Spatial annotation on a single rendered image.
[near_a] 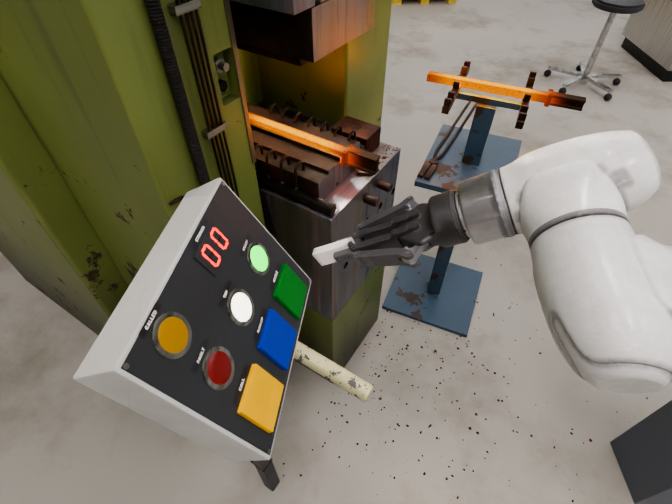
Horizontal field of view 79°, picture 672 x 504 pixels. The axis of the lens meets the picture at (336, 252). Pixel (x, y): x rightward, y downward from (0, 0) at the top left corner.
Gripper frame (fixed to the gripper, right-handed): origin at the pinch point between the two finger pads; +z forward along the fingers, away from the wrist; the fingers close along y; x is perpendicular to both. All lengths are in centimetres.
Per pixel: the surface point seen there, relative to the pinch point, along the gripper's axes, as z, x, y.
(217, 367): 12.8, 4.1, -20.3
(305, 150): 20, -4, 48
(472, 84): -22, -24, 84
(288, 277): 12.5, -3.9, 1.4
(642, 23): -156, -189, 402
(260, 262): 12.8, 3.1, -0.7
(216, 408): 13.2, 1.6, -24.8
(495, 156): -21, -54, 87
